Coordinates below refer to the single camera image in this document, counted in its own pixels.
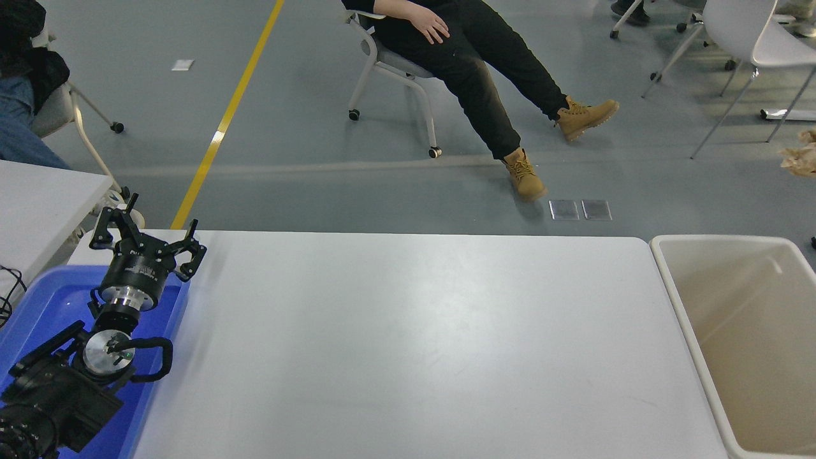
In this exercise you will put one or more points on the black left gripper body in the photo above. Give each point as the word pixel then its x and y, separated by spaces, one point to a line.
pixel 137 271

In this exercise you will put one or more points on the tan paper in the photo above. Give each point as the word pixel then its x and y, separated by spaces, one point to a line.
pixel 803 159

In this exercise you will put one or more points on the person's right forearm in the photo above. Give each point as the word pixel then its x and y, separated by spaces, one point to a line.
pixel 398 7

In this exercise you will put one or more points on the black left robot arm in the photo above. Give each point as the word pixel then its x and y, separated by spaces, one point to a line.
pixel 57 395

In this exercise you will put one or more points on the person's right hand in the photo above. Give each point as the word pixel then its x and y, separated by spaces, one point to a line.
pixel 430 27

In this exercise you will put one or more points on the blue plastic tray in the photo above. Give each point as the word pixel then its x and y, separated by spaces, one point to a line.
pixel 57 299

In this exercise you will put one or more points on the white side table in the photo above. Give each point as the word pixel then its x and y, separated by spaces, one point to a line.
pixel 44 204

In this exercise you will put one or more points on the white-framed wheeled chair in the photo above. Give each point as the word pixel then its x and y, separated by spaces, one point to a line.
pixel 54 108

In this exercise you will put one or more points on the person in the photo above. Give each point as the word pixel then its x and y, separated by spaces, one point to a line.
pixel 16 134
pixel 484 57
pixel 631 13

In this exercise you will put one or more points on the grey padded wheeled chair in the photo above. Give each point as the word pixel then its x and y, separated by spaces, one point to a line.
pixel 389 60

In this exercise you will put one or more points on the metal floor plate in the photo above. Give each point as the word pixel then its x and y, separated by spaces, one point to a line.
pixel 564 210
pixel 597 210

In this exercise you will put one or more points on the large pale plastic bin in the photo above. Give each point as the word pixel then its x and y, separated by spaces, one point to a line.
pixel 739 331

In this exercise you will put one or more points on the white-legged wheeled chair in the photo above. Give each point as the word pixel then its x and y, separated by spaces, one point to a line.
pixel 688 5

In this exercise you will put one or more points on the white plastic shell chair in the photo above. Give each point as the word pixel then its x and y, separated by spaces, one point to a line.
pixel 739 25

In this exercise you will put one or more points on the white flat stand base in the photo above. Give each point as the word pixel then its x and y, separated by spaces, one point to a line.
pixel 787 113

